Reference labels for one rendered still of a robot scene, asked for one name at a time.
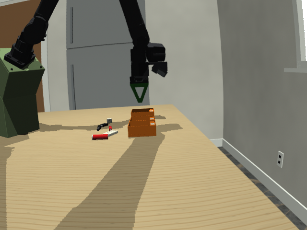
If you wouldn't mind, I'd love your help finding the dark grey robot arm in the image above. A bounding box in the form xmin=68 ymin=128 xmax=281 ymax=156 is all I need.
xmin=4 ymin=0 xmax=167 ymax=77

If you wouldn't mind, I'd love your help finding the white domino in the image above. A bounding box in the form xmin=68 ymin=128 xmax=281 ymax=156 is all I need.
xmin=104 ymin=130 xmax=118 ymax=137

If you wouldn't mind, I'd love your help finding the orange bin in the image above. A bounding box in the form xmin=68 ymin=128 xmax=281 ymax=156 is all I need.
xmin=128 ymin=108 xmax=156 ymax=137

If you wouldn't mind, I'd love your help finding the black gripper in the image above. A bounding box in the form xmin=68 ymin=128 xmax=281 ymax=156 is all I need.
xmin=130 ymin=61 xmax=149 ymax=103

